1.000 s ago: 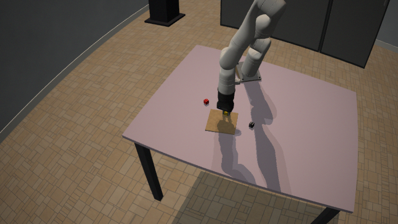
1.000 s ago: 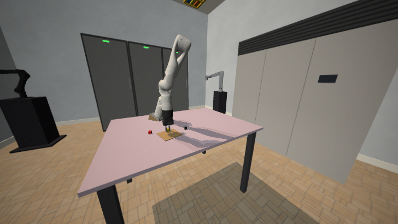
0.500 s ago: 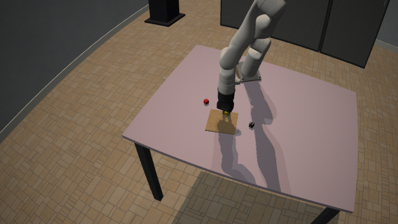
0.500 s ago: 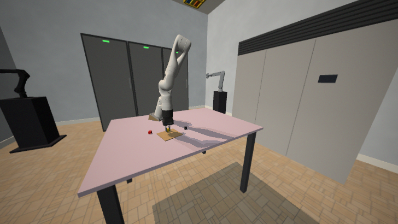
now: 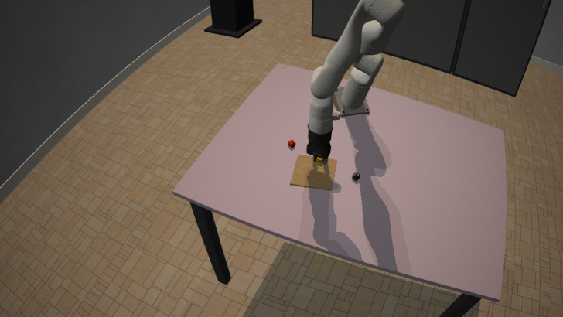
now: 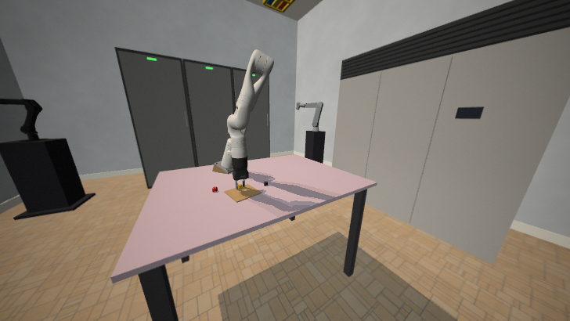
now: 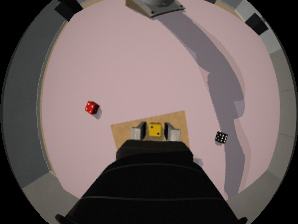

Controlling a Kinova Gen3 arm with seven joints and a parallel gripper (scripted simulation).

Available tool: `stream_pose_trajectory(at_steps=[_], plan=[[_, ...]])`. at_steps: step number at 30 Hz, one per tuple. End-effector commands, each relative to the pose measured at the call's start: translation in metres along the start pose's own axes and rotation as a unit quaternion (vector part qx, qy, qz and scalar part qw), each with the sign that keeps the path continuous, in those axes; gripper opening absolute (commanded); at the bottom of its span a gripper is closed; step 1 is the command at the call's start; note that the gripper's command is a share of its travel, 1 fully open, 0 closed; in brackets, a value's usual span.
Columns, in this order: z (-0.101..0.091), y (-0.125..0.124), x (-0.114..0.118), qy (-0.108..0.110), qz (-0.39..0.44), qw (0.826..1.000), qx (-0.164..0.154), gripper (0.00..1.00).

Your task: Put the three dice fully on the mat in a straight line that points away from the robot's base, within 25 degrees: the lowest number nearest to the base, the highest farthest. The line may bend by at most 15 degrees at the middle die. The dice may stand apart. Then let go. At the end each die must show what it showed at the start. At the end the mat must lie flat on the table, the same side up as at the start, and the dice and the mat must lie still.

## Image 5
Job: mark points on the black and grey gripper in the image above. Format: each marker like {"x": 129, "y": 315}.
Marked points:
{"x": 319, "y": 136}

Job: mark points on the tan flat mat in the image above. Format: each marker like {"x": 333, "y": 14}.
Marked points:
{"x": 309, "y": 173}

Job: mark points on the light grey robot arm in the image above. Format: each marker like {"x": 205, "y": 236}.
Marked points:
{"x": 350, "y": 50}

